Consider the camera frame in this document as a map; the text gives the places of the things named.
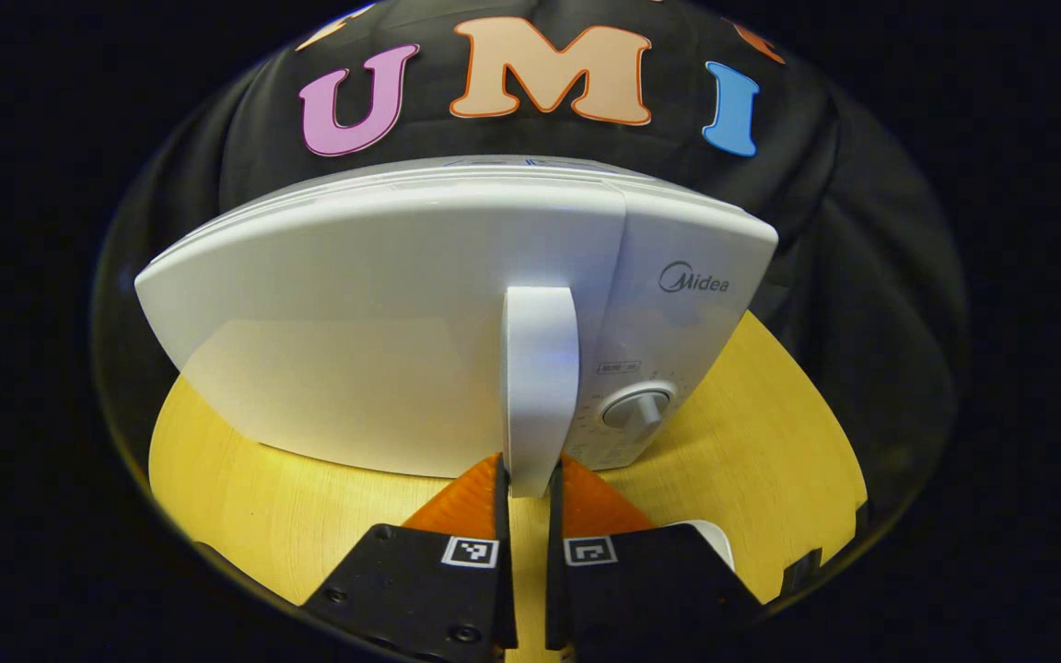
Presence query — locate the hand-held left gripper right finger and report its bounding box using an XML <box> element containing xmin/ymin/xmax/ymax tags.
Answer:
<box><xmin>543</xmin><ymin>454</ymin><xmax>764</xmax><ymax>653</ymax></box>

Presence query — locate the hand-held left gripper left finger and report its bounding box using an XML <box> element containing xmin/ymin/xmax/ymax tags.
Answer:
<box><xmin>300</xmin><ymin>451</ymin><xmax>519</xmax><ymax>663</ymax></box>

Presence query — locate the white microwave oven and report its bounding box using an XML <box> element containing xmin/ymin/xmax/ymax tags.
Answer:
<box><xmin>134</xmin><ymin>154</ymin><xmax>780</xmax><ymax>500</ymax></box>

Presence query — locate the white square plate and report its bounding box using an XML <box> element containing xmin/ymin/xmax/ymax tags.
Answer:
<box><xmin>664</xmin><ymin>518</ymin><xmax>737</xmax><ymax>572</ymax></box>

